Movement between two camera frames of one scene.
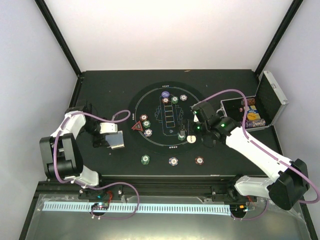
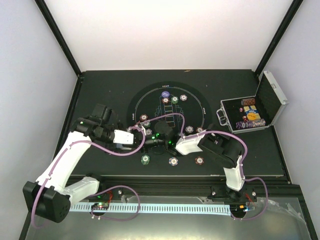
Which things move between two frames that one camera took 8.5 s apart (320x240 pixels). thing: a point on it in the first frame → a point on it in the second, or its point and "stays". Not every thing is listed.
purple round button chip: x=165 y=94 stays
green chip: x=146 y=124 stays
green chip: x=174 y=99 stays
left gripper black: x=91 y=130 → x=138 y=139
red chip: x=199 y=160 stays
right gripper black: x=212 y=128 → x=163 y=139
